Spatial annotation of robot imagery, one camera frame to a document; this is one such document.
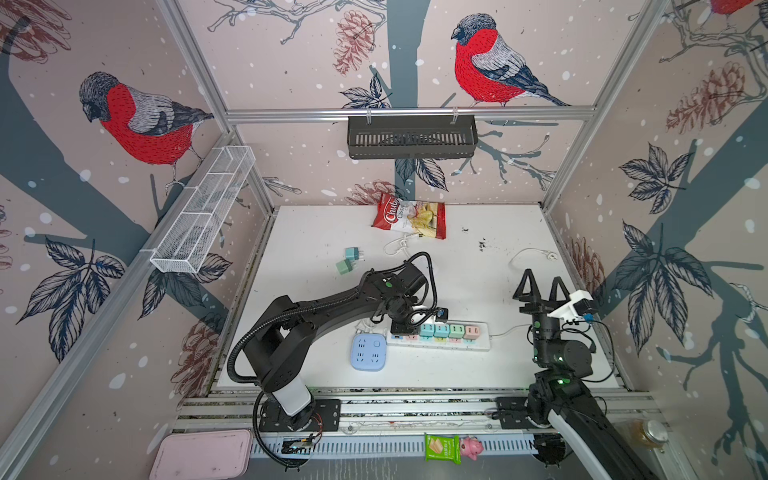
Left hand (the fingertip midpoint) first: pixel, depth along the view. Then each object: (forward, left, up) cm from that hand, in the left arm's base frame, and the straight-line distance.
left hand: (417, 323), depth 82 cm
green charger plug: (-2, -11, -1) cm, 11 cm away
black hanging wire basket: (+60, 0, +22) cm, 63 cm away
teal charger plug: (-2, -7, -1) cm, 7 cm away
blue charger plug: (-2, -3, -1) cm, 3 cm away
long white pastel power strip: (-3, 0, -5) cm, 6 cm away
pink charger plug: (-3, -15, 0) cm, 15 cm away
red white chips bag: (+44, -7, -5) cm, 45 cm away
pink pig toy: (-28, -11, -4) cm, 30 cm away
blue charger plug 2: (+28, +21, -5) cm, 35 cm away
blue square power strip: (-6, +14, -5) cm, 16 cm away
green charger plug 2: (+23, +24, -6) cm, 34 cm away
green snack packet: (-28, -4, -6) cm, 29 cm away
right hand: (+3, -28, +18) cm, 34 cm away
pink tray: (-28, +52, -7) cm, 59 cm away
